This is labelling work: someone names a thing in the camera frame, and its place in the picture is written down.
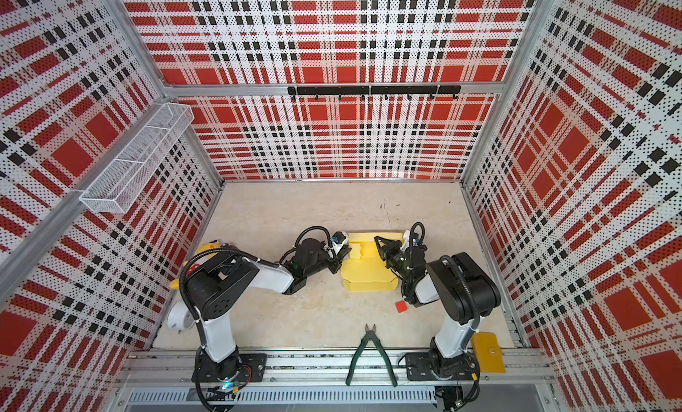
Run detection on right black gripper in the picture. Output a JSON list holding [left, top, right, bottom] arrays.
[[374, 237, 411, 285]]

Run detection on yellow paper box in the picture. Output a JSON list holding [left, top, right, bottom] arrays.
[[340, 232, 404, 292]]

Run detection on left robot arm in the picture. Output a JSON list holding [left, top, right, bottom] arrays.
[[178, 226, 352, 384]]

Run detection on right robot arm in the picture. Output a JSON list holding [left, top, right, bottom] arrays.
[[374, 222, 501, 380]]

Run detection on small red square block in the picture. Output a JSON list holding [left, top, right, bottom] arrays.
[[395, 301, 408, 314]]

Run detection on yellow card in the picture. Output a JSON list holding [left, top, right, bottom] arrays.
[[472, 332, 506, 374]]

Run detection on yellow plush toy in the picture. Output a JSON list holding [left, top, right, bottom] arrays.
[[169, 242, 220, 291]]

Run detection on white alarm clock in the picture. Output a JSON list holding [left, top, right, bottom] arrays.
[[166, 302, 195, 332]]

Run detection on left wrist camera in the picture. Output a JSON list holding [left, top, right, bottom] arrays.
[[331, 231, 349, 249]]

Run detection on green handled pliers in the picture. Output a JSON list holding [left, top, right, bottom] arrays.
[[345, 323, 399, 388]]

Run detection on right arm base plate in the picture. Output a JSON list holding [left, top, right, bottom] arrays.
[[405, 350, 481, 381]]

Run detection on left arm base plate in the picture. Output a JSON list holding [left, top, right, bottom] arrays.
[[192, 351, 267, 386]]

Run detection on black hook rail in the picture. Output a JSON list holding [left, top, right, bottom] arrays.
[[287, 85, 462, 99]]

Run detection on white wire mesh basket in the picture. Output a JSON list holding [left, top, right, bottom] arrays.
[[80, 103, 194, 214]]

